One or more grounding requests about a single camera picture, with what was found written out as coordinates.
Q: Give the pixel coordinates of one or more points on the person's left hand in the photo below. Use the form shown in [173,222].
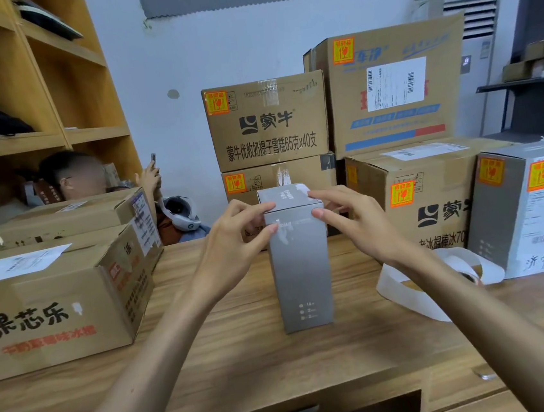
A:
[226,252]

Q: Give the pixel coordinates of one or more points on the person's right hand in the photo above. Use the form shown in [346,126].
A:
[366,230]

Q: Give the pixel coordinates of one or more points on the person's right thumb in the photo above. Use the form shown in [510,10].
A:
[336,217]

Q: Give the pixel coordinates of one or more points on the person's left thumb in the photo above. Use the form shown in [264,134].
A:
[261,237]

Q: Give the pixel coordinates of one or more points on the tall grey carton box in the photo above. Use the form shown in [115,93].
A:
[304,277]

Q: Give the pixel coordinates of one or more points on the person's right forearm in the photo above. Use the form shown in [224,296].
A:
[484,331]

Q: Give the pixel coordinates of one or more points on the person's left forearm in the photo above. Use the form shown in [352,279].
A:
[144,376]

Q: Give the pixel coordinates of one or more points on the taped cardboard box orange sticker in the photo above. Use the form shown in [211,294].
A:
[274,176]

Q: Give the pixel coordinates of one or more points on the white headset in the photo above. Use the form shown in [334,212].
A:
[181,215]

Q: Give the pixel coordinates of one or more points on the cardboard box with shipping label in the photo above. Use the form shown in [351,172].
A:
[421,197]

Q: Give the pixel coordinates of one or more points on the white paper strip roll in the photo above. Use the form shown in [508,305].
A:
[410,295]

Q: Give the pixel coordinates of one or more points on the cardboard box with black logo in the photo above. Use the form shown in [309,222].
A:
[268,126]

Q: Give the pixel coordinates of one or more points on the large cardboard box blue stripe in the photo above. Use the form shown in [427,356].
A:
[396,93]

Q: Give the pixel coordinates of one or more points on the grey box with white label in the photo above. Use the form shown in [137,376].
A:
[520,216]

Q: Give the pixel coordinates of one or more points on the flat cardboard box with labels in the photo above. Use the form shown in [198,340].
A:
[60,218]

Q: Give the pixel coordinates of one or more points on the white standing air conditioner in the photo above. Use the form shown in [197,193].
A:
[479,55]

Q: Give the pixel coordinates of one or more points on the cardboard box with red print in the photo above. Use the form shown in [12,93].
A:
[54,303]

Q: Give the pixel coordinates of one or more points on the wooden shelf unit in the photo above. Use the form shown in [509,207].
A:
[72,103]

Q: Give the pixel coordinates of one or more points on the dark metal shelf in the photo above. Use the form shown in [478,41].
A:
[536,88]

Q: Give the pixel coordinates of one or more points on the small boxes on shelf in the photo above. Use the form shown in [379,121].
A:
[535,59]

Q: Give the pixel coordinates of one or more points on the black and white flat item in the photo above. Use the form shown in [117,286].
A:
[46,16]

